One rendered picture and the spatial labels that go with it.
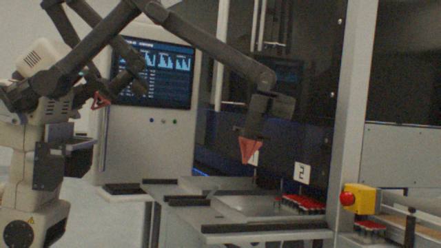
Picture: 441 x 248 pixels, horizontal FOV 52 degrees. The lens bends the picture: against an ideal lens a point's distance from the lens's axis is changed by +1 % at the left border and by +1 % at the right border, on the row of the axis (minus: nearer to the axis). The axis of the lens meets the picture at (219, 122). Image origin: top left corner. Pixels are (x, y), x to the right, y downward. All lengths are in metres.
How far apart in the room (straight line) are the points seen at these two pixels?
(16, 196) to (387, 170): 1.20
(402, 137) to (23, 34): 5.70
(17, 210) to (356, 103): 1.14
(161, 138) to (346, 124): 1.06
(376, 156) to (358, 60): 0.29
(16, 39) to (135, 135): 4.65
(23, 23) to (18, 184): 5.08
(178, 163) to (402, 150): 1.12
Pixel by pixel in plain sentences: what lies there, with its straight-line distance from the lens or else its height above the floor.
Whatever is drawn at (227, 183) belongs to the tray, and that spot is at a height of 0.89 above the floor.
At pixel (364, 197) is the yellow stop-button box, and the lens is 1.30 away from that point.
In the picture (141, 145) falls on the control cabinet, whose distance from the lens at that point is 2.13.
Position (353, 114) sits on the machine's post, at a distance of 1.36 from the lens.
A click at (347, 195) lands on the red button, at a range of 1.29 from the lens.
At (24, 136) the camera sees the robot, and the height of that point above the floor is 1.05.
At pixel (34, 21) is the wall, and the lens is 6.64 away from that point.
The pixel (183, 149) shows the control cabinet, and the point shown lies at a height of 0.98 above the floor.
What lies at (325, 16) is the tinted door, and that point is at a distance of 1.51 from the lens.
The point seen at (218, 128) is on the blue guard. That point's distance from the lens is 2.12.
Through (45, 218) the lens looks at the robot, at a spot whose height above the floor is 0.79.
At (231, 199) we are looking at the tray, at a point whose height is 0.90.
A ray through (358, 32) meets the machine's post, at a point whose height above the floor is 1.46.
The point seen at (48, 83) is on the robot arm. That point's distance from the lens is 1.42.
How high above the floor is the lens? 1.24
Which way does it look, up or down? 3 degrees down
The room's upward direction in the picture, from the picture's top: 5 degrees clockwise
